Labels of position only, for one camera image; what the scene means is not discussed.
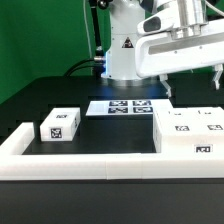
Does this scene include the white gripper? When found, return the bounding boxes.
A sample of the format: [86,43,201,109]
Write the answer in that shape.
[135,19,224,97]

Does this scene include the white cabinet door panel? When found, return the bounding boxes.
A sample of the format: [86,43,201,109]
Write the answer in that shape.
[196,107,224,134]
[155,108,196,135]

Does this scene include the white cabinet body box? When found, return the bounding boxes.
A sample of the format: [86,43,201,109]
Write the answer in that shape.
[153,107,224,155]

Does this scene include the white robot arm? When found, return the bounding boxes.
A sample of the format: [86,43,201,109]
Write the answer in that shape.
[102,0,224,87]

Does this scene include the small white cabinet top box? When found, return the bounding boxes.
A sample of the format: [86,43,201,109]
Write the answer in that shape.
[40,107,81,141]

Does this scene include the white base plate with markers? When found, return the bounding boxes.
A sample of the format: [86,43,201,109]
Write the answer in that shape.
[86,99,172,116]

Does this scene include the black cable bundle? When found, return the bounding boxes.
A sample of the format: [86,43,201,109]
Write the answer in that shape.
[64,56,107,78]

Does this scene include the thin white cable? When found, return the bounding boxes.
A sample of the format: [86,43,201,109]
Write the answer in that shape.
[83,0,94,76]

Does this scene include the white U-shaped frame wall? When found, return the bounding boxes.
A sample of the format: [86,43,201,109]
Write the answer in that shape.
[0,122,224,180]

